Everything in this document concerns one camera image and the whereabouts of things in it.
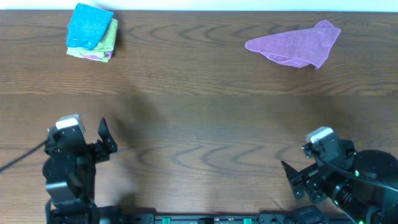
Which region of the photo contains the blue microfiber cloth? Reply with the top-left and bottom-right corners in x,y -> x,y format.
66,3 -> 114,50

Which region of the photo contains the purple microfiber cloth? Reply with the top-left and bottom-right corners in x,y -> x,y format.
245,20 -> 341,69

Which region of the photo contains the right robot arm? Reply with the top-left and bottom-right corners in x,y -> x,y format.
282,133 -> 397,223

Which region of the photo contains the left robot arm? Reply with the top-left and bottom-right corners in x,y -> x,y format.
42,114 -> 118,223

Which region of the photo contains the folded purple cloth in stack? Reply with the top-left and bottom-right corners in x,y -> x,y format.
80,51 -> 113,62

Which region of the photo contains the folded green cloth bottom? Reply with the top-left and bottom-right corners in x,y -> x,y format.
67,47 -> 107,58

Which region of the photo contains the folded green cloth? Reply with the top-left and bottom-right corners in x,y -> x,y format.
93,19 -> 118,54
67,47 -> 107,58

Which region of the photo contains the folded green cloth top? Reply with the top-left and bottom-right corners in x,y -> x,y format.
93,19 -> 118,54

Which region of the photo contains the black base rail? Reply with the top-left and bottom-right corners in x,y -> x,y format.
99,213 -> 352,224

